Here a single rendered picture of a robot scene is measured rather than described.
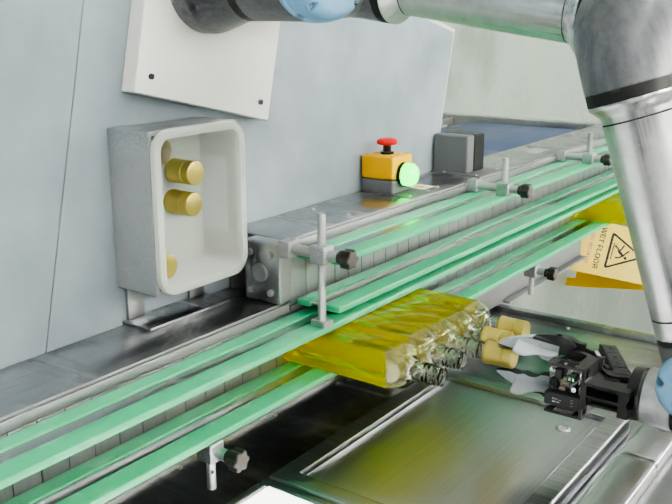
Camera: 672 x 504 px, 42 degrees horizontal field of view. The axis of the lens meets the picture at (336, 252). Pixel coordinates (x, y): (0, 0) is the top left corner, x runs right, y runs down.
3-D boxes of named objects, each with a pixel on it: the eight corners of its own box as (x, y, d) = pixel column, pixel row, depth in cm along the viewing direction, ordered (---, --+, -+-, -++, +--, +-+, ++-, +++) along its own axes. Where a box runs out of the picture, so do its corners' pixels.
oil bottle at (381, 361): (282, 360, 135) (402, 394, 123) (281, 326, 133) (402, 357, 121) (305, 349, 139) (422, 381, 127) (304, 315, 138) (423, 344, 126)
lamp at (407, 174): (396, 187, 165) (409, 189, 163) (396, 163, 164) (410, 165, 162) (408, 183, 168) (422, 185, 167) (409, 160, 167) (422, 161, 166)
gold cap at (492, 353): (480, 366, 129) (508, 373, 127) (481, 343, 128) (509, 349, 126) (491, 359, 132) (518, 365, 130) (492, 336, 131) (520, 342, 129)
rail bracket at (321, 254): (278, 319, 132) (347, 336, 125) (276, 208, 127) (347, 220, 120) (290, 313, 134) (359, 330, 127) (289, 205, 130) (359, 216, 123)
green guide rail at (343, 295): (296, 304, 135) (339, 314, 130) (296, 297, 135) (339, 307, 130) (648, 157, 272) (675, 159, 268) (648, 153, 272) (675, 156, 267)
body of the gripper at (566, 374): (542, 358, 117) (633, 379, 110) (566, 340, 124) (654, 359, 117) (538, 411, 119) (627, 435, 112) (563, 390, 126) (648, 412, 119)
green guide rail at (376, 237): (296, 257, 133) (339, 265, 128) (296, 251, 133) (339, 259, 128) (650, 132, 270) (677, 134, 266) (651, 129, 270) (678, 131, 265)
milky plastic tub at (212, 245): (118, 289, 123) (162, 300, 118) (107, 127, 117) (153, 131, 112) (206, 261, 136) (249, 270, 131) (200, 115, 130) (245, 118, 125)
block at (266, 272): (242, 298, 135) (277, 307, 131) (240, 238, 133) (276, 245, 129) (257, 293, 138) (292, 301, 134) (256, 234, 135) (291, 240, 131)
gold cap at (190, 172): (163, 159, 124) (186, 161, 121) (182, 156, 126) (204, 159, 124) (164, 184, 124) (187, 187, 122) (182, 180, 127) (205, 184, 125)
